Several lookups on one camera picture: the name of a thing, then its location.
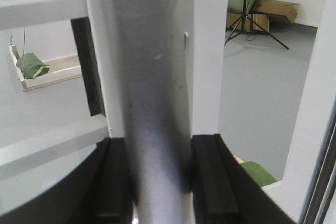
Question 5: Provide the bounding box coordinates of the black tripod stand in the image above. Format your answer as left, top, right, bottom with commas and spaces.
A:
224, 0, 289, 50

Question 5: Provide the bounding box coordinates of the white door frame post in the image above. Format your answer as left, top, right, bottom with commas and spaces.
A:
277, 0, 335, 223

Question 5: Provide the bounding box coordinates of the brown cardboard box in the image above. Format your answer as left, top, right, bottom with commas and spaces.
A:
226, 0, 299, 32

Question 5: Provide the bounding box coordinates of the white framed sliding glass door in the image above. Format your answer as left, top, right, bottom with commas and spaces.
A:
2, 0, 227, 223

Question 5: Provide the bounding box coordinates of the green cushion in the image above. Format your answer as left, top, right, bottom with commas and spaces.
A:
240, 161, 277, 187

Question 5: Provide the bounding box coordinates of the green cloth bag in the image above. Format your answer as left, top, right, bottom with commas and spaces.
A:
16, 52, 50, 79

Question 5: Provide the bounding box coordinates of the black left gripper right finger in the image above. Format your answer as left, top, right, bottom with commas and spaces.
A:
191, 134, 293, 223

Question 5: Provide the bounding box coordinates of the light wooden tray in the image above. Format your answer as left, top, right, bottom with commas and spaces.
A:
8, 45, 82, 91

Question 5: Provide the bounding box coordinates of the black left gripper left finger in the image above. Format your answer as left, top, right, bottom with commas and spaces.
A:
1, 138, 131, 223

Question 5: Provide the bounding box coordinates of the grey metal door handle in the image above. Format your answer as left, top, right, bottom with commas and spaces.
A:
113, 0, 194, 223

